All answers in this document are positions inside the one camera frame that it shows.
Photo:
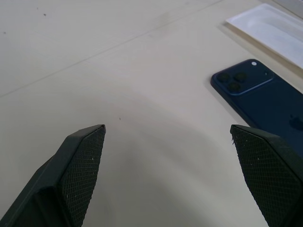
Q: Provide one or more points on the dark blue smartphone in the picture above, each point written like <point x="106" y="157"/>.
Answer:
<point x="260" y="101"/>

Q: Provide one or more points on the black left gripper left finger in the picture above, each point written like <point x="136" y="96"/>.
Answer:
<point x="59" y="179"/>

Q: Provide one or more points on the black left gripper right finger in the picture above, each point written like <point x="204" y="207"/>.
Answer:
<point x="267" y="170"/>

